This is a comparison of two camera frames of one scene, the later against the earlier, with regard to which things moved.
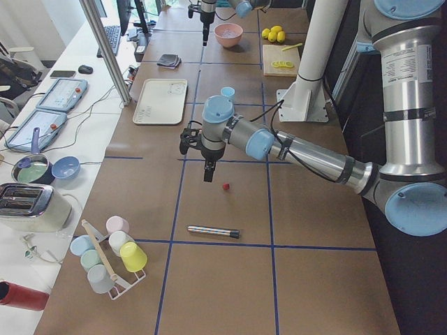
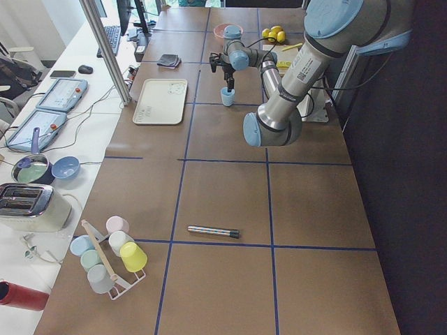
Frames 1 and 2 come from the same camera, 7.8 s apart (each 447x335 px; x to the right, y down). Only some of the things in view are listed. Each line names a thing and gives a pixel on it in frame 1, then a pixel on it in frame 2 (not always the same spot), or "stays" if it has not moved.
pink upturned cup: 116,223 stays
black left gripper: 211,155 → 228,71
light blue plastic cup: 228,92 stays
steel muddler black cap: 214,231 stays
